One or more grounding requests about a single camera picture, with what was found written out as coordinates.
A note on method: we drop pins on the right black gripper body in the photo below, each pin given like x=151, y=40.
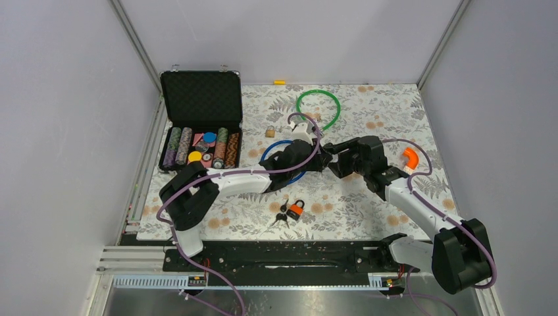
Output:
x=349, y=160

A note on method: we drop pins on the floral table mat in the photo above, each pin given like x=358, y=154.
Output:
x=335, y=209

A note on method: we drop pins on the black poker chip case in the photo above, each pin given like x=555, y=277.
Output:
x=203, y=100

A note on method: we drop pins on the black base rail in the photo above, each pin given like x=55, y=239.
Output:
x=317, y=264

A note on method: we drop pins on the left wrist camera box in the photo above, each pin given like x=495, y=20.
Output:
x=302, y=131

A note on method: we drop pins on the orange black padlock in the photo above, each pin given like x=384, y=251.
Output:
x=296, y=210

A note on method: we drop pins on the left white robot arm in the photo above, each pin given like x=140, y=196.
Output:
x=192, y=192

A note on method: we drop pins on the small brass padlock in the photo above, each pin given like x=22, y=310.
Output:
x=270, y=132

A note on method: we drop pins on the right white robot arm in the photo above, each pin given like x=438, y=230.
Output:
x=458, y=254

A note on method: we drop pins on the green cable lock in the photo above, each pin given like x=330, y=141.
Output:
x=327, y=114

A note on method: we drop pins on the blue cable lock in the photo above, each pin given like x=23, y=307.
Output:
x=271, y=147

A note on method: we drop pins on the orange white blue toy block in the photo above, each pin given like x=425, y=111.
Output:
x=412, y=159

